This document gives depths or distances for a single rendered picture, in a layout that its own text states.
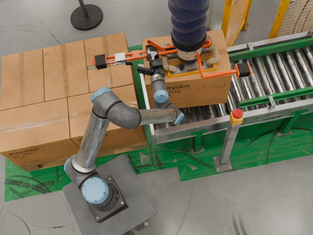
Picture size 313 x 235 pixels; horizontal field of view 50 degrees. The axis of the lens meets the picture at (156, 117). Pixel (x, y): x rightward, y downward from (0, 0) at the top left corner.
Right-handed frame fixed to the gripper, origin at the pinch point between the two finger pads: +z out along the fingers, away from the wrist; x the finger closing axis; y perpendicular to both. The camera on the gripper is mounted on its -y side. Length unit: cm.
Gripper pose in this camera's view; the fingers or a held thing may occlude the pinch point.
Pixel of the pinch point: (148, 53)
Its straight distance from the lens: 229.6
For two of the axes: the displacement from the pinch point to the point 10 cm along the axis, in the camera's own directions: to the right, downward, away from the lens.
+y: 9.8, -2.0, 0.1
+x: -0.8, -4.4, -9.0
